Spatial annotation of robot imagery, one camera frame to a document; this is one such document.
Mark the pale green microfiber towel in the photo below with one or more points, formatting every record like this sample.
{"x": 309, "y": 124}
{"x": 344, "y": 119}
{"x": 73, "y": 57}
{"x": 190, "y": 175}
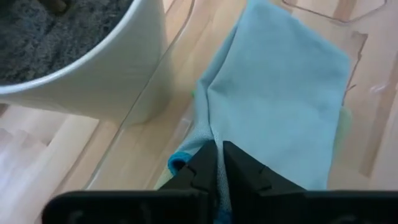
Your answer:
{"x": 344, "y": 124}

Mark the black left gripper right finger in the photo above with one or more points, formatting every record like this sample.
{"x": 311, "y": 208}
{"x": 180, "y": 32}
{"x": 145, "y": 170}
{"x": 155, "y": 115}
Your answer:
{"x": 245, "y": 177}

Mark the light blue microfiber towel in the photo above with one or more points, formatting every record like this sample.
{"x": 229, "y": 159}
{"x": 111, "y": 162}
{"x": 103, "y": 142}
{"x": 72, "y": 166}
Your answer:
{"x": 273, "y": 93}

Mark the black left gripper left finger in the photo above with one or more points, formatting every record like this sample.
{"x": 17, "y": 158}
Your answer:
{"x": 199, "y": 174}

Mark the white plant pot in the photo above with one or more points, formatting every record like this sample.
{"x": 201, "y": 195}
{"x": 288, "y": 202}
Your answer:
{"x": 109, "y": 71}

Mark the clear plastic bin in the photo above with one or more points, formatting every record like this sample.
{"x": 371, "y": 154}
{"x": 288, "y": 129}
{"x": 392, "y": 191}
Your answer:
{"x": 149, "y": 146}

